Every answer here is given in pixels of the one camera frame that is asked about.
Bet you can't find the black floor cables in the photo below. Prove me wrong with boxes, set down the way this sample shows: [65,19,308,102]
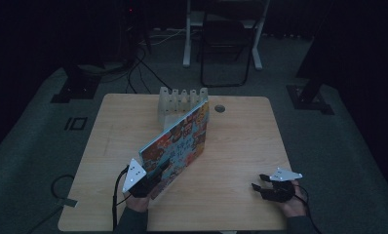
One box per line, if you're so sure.
[98,25,191,96]

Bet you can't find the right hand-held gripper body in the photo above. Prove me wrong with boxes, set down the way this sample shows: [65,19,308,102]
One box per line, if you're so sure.
[262,167,304,204]

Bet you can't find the grey tape strip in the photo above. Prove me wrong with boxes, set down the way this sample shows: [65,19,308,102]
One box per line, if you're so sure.
[56,198,79,209]

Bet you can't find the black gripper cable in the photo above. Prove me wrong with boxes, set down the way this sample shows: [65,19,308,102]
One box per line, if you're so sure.
[292,184,323,234]
[111,165,132,231]

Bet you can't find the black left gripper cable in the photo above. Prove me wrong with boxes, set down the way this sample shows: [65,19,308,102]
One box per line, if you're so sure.
[111,165,132,231]

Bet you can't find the translucent plastic book rack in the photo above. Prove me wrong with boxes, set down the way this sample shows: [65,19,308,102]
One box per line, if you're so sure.
[157,86,210,132]

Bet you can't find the person's left hand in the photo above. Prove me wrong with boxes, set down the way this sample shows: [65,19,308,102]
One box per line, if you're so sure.
[125,193,150,214]

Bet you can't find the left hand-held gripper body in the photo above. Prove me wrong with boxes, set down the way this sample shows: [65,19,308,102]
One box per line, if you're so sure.
[121,157,165,199]

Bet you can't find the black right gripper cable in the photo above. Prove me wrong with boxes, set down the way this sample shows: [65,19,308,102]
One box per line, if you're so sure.
[292,184,323,234]

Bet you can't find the black looped floor cable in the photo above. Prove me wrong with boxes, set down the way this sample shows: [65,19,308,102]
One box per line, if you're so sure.
[25,174,76,234]

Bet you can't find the black stand base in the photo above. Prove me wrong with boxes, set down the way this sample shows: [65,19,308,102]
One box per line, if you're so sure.
[50,62,102,104]
[286,77,335,116]

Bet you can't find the person's right hand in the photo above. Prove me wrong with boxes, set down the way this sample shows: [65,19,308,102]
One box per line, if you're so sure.
[277,180,309,218]

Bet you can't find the colourful picture book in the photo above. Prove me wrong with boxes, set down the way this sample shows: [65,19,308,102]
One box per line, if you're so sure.
[137,98,212,200]

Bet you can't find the black folding chair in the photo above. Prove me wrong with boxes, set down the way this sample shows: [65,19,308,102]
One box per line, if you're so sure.
[200,3,253,89]

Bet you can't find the white desk frame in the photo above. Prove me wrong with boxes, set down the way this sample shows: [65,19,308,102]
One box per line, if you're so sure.
[182,0,271,71]

